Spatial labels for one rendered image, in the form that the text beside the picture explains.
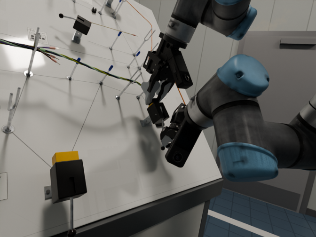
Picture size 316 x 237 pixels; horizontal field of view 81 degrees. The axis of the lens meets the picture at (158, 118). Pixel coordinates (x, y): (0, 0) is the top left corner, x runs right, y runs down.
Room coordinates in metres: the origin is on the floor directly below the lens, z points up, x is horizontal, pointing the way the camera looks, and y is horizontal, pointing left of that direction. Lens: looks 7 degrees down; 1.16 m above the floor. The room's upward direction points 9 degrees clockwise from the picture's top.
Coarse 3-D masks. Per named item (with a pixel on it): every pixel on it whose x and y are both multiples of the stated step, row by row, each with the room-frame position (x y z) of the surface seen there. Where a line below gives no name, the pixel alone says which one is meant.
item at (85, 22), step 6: (72, 18) 0.60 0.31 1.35; (78, 18) 0.61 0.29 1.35; (84, 18) 0.62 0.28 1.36; (78, 24) 0.60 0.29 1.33; (84, 24) 0.60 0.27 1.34; (90, 24) 0.62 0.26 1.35; (78, 30) 0.62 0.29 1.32; (84, 30) 0.62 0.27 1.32; (78, 36) 0.64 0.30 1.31; (78, 42) 0.64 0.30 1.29
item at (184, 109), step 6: (180, 108) 0.48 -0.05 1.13; (186, 108) 0.41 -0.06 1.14; (174, 114) 0.50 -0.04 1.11; (180, 114) 0.47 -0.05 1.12; (186, 114) 0.41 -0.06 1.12; (174, 120) 0.46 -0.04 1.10; (180, 120) 0.46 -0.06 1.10; (192, 120) 0.40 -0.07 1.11; (174, 126) 0.45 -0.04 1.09; (192, 126) 0.40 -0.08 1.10; (198, 126) 0.40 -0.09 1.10; (168, 132) 0.47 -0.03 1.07; (174, 132) 0.46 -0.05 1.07
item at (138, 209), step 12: (216, 180) 0.70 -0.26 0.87; (180, 192) 0.56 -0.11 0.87; (192, 192) 0.58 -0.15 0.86; (204, 192) 0.63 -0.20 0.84; (216, 192) 0.69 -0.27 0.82; (144, 204) 0.47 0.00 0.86; (156, 204) 0.48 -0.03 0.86; (168, 204) 0.51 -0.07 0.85; (180, 204) 0.55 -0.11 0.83; (192, 204) 0.59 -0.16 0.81; (120, 216) 0.40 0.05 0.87; (132, 216) 0.42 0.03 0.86; (144, 216) 0.45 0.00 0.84; (156, 216) 0.48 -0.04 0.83; (168, 216) 0.52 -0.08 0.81; (84, 228) 0.35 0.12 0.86; (96, 228) 0.36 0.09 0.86; (108, 228) 0.38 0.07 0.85; (120, 228) 0.40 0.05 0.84; (132, 228) 0.43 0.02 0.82; (144, 228) 0.46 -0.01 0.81
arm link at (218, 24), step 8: (208, 0) 0.46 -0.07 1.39; (208, 8) 0.46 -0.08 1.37; (248, 8) 0.44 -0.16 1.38; (208, 16) 0.47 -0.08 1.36; (216, 16) 0.42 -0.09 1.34; (240, 16) 0.41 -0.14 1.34; (248, 16) 0.44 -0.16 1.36; (208, 24) 0.49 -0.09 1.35; (216, 24) 0.46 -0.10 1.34; (224, 24) 0.44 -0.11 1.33; (232, 24) 0.43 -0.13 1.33; (240, 24) 0.44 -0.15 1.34; (248, 24) 0.44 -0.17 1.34; (224, 32) 0.48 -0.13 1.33; (232, 32) 0.46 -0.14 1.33; (240, 32) 0.45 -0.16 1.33
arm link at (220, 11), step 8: (216, 0) 0.36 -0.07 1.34; (224, 0) 0.35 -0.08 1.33; (232, 0) 0.34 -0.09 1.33; (240, 0) 0.34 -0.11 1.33; (248, 0) 0.36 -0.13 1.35; (216, 8) 0.39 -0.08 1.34; (224, 8) 0.37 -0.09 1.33; (232, 8) 0.37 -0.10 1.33; (240, 8) 0.37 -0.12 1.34; (224, 16) 0.40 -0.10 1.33; (232, 16) 0.40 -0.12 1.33
